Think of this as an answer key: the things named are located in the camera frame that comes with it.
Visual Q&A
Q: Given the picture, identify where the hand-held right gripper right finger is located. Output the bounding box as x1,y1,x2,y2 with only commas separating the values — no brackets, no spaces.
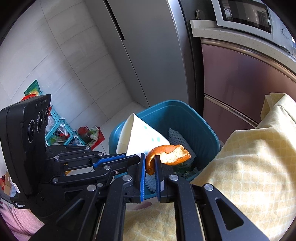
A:
154,155,270,241

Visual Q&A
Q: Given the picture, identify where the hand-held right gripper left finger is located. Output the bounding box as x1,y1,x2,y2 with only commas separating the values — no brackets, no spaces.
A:
29,153,147,241

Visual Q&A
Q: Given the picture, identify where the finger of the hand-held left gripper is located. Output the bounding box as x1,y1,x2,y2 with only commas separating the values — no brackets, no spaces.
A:
46,146,127,168
50,155,142,186

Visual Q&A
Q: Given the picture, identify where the orange peel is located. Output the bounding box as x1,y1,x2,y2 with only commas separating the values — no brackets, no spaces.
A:
145,144,191,176

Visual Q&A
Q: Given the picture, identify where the dotted white paper cup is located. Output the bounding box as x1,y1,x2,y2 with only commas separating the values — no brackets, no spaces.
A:
115,112,170,157

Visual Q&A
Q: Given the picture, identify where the white foam fruit net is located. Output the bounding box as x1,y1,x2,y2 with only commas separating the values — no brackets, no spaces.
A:
145,175,157,193
168,128,193,152

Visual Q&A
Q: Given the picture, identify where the blue plastic bin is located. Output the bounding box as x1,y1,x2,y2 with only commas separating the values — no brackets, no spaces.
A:
109,100,220,200

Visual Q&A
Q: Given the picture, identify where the person's left forearm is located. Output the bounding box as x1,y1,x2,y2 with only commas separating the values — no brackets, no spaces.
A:
0,200,45,241

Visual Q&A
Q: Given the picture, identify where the light blue plastic basket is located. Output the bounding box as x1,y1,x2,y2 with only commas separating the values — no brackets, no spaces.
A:
45,105,78,146

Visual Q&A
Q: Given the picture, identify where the orange cardboard box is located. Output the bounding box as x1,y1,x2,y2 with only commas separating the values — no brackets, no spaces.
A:
0,171,14,197

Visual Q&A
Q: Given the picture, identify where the green snack packet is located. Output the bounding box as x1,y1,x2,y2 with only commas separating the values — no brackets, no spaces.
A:
24,79,44,96

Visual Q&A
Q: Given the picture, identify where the yellow lattice tablecloth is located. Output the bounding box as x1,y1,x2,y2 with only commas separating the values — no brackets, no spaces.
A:
122,92,296,241

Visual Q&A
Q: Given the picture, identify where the grey refrigerator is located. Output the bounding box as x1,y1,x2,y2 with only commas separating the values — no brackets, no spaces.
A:
84,0,204,116

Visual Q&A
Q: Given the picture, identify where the kitchen counter with pink cabinets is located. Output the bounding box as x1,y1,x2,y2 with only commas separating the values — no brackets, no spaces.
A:
190,20,296,130

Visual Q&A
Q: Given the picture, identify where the white microwave oven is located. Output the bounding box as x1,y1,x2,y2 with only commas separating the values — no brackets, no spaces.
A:
211,0,294,45

